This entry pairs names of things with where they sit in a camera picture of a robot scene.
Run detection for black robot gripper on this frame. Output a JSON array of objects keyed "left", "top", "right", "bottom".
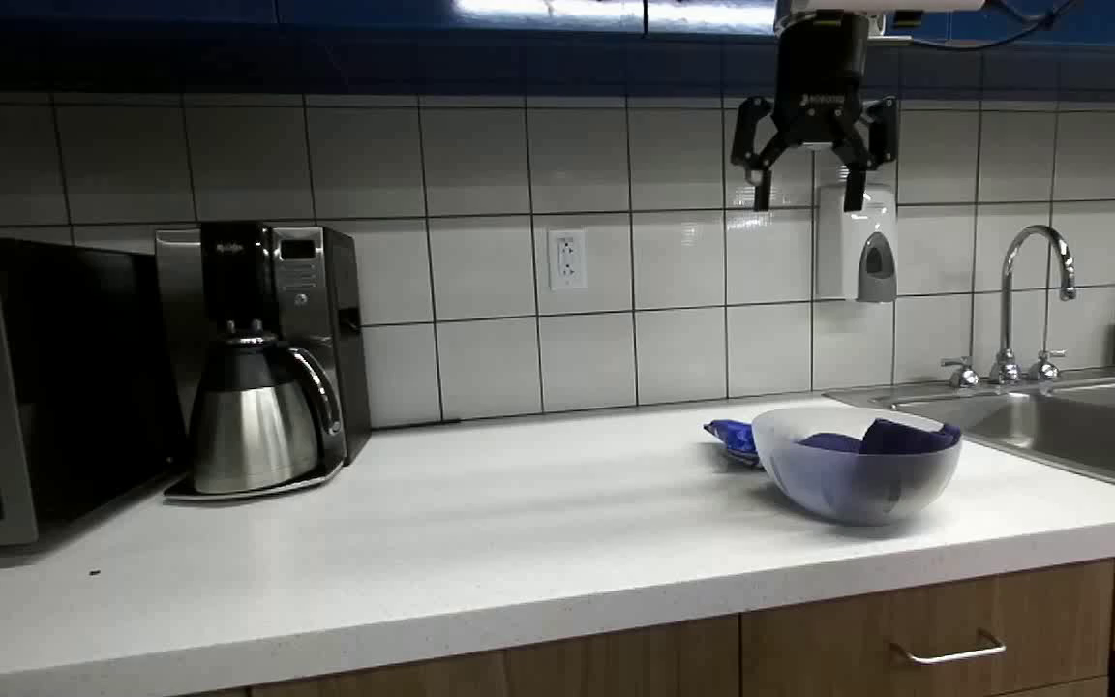
[{"left": 729, "top": 13, "right": 900, "bottom": 216}]

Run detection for dark blue cloth towel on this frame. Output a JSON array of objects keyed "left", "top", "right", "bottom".
[{"left": 700, "top": 414, "right": 961, "bottom": 476}]

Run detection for translucent white bowl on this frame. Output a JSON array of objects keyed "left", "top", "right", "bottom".
[{"left": 747, "top": 399, "right": 967, "bottom": 529}]

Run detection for chrome sink faucet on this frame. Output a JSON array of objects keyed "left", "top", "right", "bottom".
[{"left": 942, "top": 220, "right": 1081, "bottom": 390}]

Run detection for stainless steel sink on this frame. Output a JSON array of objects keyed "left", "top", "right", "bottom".
[{"left": 881, "top": 368, "right": 1115, "bottom": 496}]

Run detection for dark blue upper cabinet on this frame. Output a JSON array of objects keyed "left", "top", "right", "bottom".
[{"left": 0, "top": 0, "right": 1115, "bottom": 98}]

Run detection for wooden drawer front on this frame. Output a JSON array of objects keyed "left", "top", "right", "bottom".
[{"left": 736, "top": 558, "right": 1115, "bottom": 697}]

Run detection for black and steel coffee maker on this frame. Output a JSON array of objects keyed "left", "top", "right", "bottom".
[{"left": 152, "top": 216, "right": 376, "bottom": 505}]

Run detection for wide wooden cabinet front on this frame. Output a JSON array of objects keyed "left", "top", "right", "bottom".
[{"left": 245, "top": 613, "right": 747, "bottom": 697}]

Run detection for stainless steel coffee carafe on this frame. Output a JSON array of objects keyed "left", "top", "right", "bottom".
[{"left": 187, "top": 331, "right": 351, "bottom": 500}]

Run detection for black and silver microwave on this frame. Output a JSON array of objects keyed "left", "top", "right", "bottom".
[{"left": 0, "top": 232, "right": 191, "bottom": 560}]

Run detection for white wall soap dispenser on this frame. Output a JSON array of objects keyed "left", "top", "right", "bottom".
[{"left": 814, "top": 183, "right": 904, "bottom": 310}]

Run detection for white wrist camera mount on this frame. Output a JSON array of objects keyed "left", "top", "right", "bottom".
[{"left": 779, "top": 0, "right": 987, "bottom": 19}]

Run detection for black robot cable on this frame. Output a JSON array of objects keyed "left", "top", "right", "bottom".
[{"left": 885, "top": 0, "right": 1073, "bottom": 53}]

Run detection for white wall power outlet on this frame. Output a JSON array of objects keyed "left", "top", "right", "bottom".
[{"left": 545, "top": 226, "right": 592, "bottom": 293}]

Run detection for metal drawer handle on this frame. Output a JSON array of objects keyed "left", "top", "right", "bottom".
[{"left": 891, "top": 629, "right": 1010, "bottom": 673}]

